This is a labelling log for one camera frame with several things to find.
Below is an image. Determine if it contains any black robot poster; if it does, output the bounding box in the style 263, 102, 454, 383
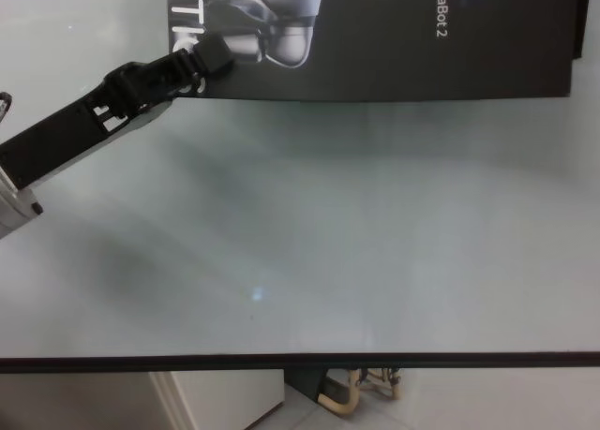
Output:
164, 0, 593, 105

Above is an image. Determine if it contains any dark grey table leg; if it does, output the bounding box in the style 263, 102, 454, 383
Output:
283, 367, 329, 399

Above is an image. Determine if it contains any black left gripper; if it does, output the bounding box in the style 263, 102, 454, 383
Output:
0, 52, 179, 191

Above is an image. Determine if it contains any white cabinet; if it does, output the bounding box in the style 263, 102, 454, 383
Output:
150, 371, 287, 430

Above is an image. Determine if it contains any beige tube frame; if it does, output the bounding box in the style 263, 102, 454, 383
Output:
358, 366, 405, 402

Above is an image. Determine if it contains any black table edge frame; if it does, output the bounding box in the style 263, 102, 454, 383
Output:
0, 348, 600, 374

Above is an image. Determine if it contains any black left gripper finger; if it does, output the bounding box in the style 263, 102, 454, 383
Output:
172, 33, 236, 99

